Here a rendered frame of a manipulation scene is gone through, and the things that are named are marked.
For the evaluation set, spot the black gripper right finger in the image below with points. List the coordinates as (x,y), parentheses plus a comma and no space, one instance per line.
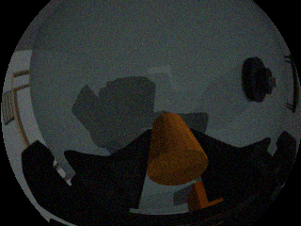
(225,162)

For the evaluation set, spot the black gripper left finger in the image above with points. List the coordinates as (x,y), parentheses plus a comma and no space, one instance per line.
(125,169)

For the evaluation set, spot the orange tapered knob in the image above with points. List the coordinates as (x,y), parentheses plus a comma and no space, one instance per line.
(175,156)

